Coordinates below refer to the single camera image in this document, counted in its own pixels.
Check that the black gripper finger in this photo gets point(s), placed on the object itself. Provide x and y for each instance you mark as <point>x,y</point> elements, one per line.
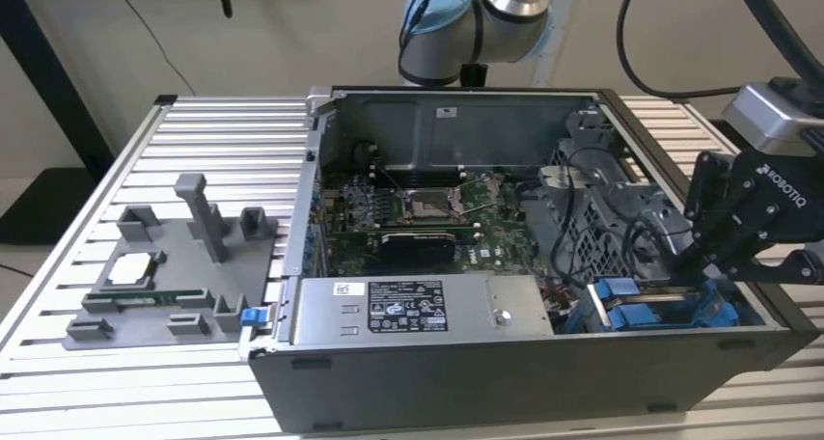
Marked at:
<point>708,228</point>
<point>778,266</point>

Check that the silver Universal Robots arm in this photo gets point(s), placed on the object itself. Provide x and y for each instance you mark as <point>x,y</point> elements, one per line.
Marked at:
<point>508,35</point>

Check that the grey metal drive cage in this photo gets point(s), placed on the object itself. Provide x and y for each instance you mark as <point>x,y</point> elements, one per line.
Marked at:
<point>598,218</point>

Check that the green motherboard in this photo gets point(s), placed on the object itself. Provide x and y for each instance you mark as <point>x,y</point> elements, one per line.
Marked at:
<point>496,247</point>

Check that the thin metal locking lever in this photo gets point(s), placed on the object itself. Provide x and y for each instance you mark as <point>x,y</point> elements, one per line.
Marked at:
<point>481,201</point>

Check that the CPU socket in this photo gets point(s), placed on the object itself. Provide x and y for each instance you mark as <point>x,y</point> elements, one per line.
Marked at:
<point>429,204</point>

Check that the black graphics card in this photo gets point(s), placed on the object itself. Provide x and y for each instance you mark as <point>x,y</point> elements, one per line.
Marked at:
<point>414,254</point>

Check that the silver power supply unit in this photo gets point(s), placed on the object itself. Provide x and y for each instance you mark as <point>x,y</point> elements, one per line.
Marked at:
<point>418,310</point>

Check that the open grey PC case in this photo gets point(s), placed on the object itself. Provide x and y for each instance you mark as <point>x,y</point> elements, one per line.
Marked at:
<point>450,377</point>

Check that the blue case latch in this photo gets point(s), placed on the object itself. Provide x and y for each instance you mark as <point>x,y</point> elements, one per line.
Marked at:
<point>252,316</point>

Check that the grey parts rack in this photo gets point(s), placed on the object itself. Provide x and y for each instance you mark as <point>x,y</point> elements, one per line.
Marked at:
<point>186,266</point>

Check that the green RAM stick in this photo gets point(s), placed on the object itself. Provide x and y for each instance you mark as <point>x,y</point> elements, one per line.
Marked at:
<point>173,295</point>

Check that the black table corner cap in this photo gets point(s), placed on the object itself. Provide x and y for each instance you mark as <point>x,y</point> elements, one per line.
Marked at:
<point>166,99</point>

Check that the silver CPU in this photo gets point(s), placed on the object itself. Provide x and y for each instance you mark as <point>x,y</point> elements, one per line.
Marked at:
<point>130,270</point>

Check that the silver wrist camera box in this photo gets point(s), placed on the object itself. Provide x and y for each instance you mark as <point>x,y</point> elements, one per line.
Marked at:
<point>765,117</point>

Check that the white sticker on case wall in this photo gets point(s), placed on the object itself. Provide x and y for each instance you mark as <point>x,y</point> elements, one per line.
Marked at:
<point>445,112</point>

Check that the black upright post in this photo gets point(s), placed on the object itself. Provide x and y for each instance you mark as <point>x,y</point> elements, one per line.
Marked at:
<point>50,73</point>

